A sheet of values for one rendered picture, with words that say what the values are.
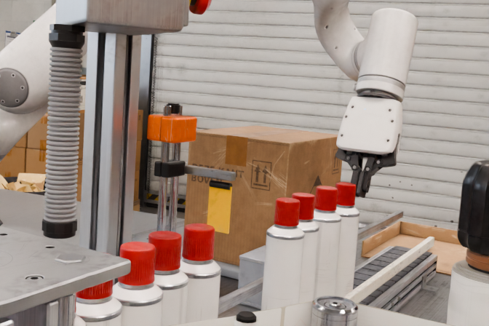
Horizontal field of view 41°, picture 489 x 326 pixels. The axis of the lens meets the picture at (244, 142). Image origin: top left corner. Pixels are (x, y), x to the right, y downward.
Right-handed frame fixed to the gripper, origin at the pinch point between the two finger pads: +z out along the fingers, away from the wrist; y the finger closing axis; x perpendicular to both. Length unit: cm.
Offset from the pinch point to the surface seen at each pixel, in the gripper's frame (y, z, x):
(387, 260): -2.0, 9.1, 31.3
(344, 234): 1.7, 9.7, -7.0
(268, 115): -215, -113, 347
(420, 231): -7, -4, 75
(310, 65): -182, -154, 336
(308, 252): 1.9, 14.5, -19.8
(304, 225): 1.0, 11.0, -21.3
